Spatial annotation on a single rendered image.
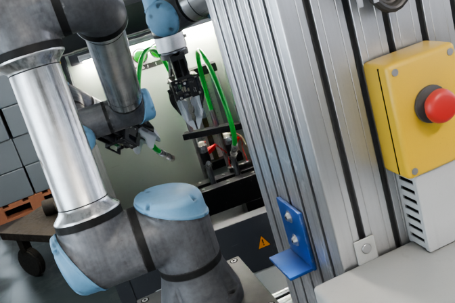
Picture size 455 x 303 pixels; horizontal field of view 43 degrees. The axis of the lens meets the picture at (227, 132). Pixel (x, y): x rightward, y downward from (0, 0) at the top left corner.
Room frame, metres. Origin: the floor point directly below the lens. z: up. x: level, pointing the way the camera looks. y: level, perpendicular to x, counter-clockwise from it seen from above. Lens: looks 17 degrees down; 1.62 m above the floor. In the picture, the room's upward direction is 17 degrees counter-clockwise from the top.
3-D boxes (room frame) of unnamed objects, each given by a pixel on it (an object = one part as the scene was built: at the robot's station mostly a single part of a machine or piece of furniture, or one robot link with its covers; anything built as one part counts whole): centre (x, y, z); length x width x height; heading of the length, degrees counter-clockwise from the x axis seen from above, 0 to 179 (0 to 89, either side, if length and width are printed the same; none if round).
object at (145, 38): (1.94, 0.12, 1.43); 0.54 x 0.03 x 0.02; 98
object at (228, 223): (1.44, 0.05, 0.87); 0.62 x 0.04 x 0.16; 98
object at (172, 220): (0.94, 0.14, 1.20); 0.13 x 0.12 x 0.14; 100
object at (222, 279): (0.95, 0.13, 1.09); 0.15 x 0.15 x 0.10
